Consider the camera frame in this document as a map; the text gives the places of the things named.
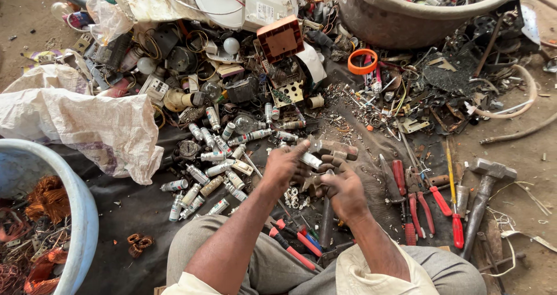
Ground clear plastic bag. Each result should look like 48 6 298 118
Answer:
86 0 135 47

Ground black metal punch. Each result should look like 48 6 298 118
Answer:
319 194 335 250

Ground person's grey trousers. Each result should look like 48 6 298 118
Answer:
165 214 488 295

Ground rusty metal block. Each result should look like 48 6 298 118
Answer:
307 135 359 162

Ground heap of scrap electronics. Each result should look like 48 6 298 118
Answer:
48 0 545 135

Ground dark metal chisel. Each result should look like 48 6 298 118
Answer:
378 153 405 205

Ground person's left hand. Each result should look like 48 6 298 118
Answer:
262 139 323 195

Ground ribbed red handle tool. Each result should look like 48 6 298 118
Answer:
401 199 417 246

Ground blue tub with copper wire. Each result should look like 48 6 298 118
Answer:
0 138 100 295

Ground brown hose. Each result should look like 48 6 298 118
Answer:
480 111 557 145

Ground red-handled cutters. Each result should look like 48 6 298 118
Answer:
265 219 325 273

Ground white round lamp plate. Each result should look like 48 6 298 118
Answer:
193 0 299 29

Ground metal basin with scrap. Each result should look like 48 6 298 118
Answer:
332 0 525 49

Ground red-handled pliers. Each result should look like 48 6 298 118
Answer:
405 168 436 239

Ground orange plastic ring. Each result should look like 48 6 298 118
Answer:
347 48 379 75

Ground beige curved hose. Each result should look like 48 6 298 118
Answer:
465 64 538 120

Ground group of silver cylinder capacitors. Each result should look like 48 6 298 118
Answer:
160 102 308 222

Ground pile of white plastic rings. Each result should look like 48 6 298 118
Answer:
284 186 312 210

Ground dark floor mat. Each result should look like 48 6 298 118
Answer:
47 60 463 295

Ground blue and red screwdriver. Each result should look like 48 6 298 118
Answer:
285 206 323 253

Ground white woven sack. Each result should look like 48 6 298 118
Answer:
0 63 164 186

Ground steel hammer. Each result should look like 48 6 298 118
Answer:
460 157 518 262

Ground grey flat chisel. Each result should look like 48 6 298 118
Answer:
455 185 470 222

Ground short red screwdriver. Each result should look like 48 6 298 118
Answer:
392 159 407 197

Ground person's right hand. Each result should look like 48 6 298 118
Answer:
315 155 371 226

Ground small silver capacitor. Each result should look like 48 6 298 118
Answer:
300 152 323 169

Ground orange-brown plastic box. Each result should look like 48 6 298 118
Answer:
256 15 305 65

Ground yellow-shaft red screwdriver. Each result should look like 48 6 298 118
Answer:
445 138 465 249

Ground copper wire coils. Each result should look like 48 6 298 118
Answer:
126 233 155 258

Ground rusty toothed metal part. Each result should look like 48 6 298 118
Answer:
300 169 336 197

